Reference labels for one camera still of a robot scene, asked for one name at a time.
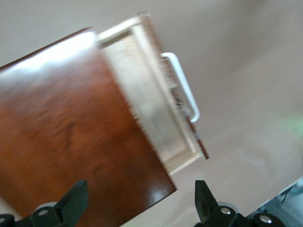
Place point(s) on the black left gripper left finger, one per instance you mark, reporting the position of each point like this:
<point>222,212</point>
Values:
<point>64,210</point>

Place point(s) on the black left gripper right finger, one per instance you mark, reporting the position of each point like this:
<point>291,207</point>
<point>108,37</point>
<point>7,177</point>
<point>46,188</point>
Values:
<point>208,208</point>

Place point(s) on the wooden drawer with brown front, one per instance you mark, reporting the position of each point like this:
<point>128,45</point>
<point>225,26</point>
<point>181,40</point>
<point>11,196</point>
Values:
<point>146,106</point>

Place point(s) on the dark brown wooden cabinet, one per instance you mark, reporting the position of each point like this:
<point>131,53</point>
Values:
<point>71,130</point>

